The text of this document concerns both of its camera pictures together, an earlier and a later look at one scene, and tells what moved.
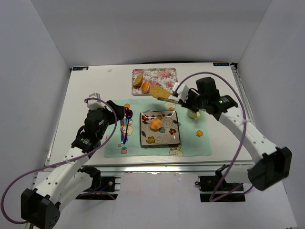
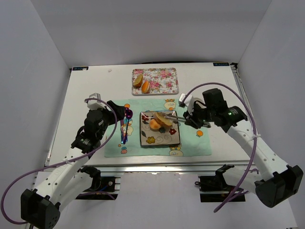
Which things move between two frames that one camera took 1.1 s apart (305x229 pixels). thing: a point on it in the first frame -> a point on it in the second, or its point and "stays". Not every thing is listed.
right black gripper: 188,100 -> 190,118
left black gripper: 114,110 stays
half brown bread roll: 138,81 stays
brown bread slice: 159,92 -> 162,119
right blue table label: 221,64 stays
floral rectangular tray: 165,77 stays
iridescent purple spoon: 128,114 stays
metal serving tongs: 170,98 -> 206,124
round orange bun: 155,124 stays
